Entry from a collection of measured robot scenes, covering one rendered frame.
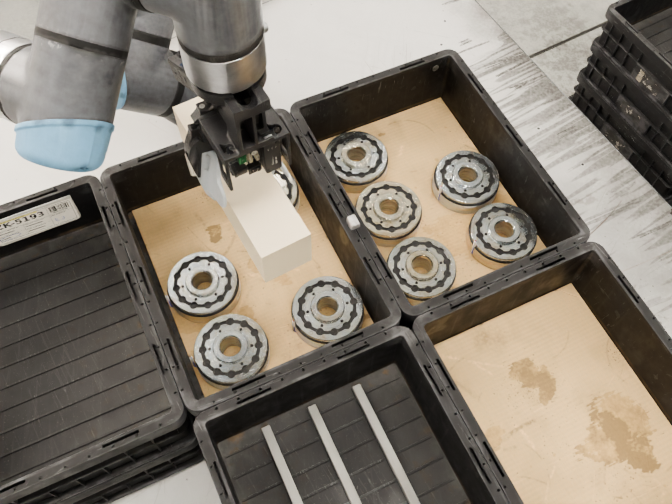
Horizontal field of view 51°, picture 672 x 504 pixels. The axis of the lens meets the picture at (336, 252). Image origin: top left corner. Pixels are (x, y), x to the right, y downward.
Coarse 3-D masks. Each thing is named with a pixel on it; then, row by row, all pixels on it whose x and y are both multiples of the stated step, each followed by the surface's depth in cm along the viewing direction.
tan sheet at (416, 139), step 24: (384, 120) 120; (408, 120) 120; (432, 120) 120; (456, 120) 120; (384, 144) 117; (408, 144) 117; (432, 144) 117; (456, 144) 117; (408, 168) 115; (432, 168) 115; (432, 192) 113; (504, 192) 113; (432, 216) 110; (456, 216) 111; (456, 240) 108; (456, 264) 106; (480, 264) 106
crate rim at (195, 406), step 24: (288, 120) 107; (120, 168) 102; (312, 168) 102; (120, 216) 100; (336, 216) 99; (360, 240) 97; (144, 288) 93; (384, 288) 93; (168, 336) 89; (360, 336) 90; (168, 360) 88; (312, 360) 88; (240, 384) 86; (192, 408) 85
